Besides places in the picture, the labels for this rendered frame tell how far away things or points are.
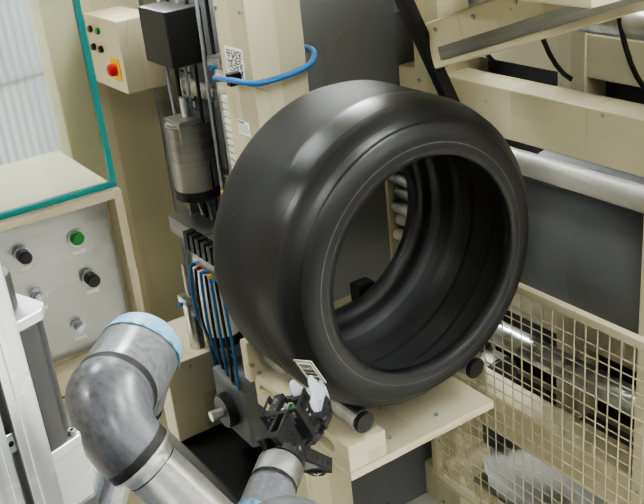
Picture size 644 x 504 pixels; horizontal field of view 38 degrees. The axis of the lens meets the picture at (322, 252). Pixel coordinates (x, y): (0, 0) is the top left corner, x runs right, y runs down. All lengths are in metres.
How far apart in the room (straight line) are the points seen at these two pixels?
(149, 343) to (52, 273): 0.83
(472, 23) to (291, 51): 0.36
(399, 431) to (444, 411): 0.11
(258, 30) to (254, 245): 0.47
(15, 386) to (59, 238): 1.25
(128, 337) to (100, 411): 0.13
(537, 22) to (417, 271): 0.61
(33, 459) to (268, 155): 0.90
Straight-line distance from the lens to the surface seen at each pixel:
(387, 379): 1.74
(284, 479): 1.44
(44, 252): 2.09
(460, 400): 2.02
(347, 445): 1.81
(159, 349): 1.31
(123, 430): 1.21
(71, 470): 1.04
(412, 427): 1.95
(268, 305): 1.60
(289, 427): 1.51
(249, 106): 1.92
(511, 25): 1.84
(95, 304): 2.17
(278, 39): 1.90
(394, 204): 2.29
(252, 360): 2.04
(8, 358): 0.84
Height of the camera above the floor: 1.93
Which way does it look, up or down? 24 degrees down
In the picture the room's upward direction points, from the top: 6 degrees counter-clockwise
